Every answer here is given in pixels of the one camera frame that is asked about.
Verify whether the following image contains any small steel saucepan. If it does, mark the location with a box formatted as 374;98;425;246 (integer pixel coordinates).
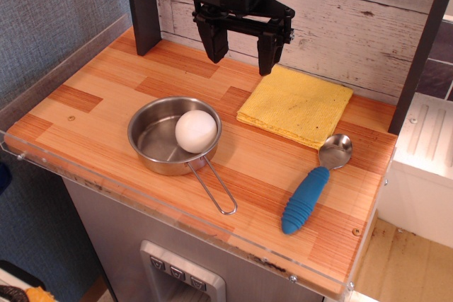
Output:
127;96;238;215

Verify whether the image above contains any white egg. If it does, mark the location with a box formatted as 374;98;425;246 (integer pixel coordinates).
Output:
175;110;217;153

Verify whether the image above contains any grey toy fridge cabinet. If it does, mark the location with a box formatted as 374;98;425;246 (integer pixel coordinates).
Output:
64;180;323;301

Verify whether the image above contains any silver dispenser panel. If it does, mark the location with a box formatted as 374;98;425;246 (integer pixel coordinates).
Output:
140;240;227;301

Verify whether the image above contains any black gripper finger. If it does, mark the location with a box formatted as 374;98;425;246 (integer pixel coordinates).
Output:
257;33;284;76
197;21;227;64

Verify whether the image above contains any white toy sink unit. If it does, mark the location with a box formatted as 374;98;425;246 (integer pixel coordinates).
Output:
377;93;452;247

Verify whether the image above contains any dark left shelf post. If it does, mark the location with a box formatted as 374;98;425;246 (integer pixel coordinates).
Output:
129;0;161;56

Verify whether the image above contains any dark right shelf post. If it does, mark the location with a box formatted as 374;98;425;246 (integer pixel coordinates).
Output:
388;0;449;135

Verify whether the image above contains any folded yellow cloth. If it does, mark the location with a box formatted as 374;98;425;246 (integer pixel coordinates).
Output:
236;66;353;150

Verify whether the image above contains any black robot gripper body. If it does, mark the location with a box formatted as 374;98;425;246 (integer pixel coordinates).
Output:
193;0;295;43

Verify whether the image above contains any dark shelf post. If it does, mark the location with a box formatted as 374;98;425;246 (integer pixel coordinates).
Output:
388;0;449;135
129;0;161;56

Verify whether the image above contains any yellow object bottom left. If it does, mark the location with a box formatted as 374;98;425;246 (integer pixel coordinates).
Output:
0;284;57;302

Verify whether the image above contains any blue handled metal spoon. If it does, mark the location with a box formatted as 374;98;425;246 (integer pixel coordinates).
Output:
281;134;353;235

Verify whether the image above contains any clear acrylic edge guard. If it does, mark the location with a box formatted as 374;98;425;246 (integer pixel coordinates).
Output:
4;123;396;300

